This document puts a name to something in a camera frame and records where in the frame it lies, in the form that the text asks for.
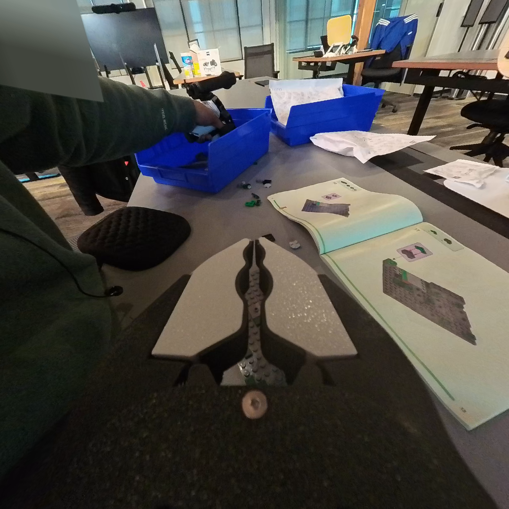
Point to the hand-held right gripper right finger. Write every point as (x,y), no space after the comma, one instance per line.
(310,318)

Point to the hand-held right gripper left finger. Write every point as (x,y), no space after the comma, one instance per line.
(199,318)

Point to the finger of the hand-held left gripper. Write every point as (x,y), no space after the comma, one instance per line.
(197,161)

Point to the blue plastic bin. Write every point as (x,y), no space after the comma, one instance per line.
(330,119)
(234,159)

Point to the grey brick baseplate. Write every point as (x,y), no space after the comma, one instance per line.
(254,318)

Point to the person's left forearm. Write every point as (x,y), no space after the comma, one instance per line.
(99,119)

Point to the grey desk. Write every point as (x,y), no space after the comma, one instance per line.
(427,153)
(222,222)

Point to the wooden desk with black legs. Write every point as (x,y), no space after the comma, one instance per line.
(445,63)
(338,55)

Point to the person's left hand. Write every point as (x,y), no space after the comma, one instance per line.
(206,115)

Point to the white cardboard box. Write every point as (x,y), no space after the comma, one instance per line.
(208,61)

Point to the small wooden table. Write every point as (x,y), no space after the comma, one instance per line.
(183,79)

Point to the wipes canister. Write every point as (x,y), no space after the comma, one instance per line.
(187,63)

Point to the black tablet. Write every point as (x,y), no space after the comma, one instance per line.
(264,82)

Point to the grey mesh office chair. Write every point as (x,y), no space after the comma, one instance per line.
(260,59)

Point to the dark grey small brick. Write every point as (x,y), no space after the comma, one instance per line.
(245,185)

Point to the green brick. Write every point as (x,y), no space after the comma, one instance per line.
(252,203)

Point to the tall white paper bag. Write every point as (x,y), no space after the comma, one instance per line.
(302,99)

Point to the open instruction booklet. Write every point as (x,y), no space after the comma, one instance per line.
(397,278)

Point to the black padded cushion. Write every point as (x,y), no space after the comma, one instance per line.
(135,238)

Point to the black jacket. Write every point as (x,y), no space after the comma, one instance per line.
(95,179)

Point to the yellow chair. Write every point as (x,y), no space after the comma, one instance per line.
(338,28)

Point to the wooden pillar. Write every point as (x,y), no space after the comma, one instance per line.
(364,24)

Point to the crumpled white paper bag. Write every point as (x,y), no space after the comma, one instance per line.
(366,145)

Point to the black office chair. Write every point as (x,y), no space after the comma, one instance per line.
(485,111)
(377,73)

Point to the blue jacket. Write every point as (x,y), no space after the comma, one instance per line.
(391,35)

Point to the small white paper bag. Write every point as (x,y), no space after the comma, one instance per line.
(461,173)

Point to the black camera bar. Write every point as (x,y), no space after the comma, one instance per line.
(107,8)

